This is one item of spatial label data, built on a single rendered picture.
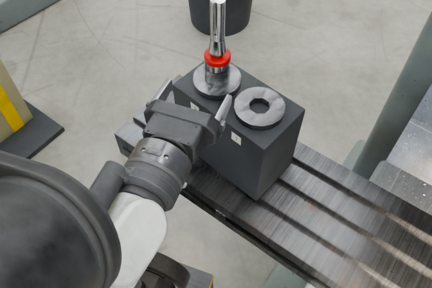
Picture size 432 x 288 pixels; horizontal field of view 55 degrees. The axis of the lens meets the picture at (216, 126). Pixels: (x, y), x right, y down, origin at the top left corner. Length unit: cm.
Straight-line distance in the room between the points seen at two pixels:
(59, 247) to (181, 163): 38
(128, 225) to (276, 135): 31
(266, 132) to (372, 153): 61
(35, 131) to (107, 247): 207
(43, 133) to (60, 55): 60
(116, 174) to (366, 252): 50
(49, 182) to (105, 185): 32
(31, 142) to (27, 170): 201
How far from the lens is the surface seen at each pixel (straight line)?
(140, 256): 52
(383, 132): 119
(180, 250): 185
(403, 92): 108
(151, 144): 58
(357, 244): 86
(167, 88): 70
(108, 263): 25
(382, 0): 313
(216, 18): 67
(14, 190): 24
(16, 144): 228
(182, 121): 62
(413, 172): 103
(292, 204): 86
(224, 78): 75
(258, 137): 71
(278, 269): 162
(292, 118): 74
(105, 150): 215
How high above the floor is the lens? 172
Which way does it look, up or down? 53 degrees down
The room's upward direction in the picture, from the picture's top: straight up
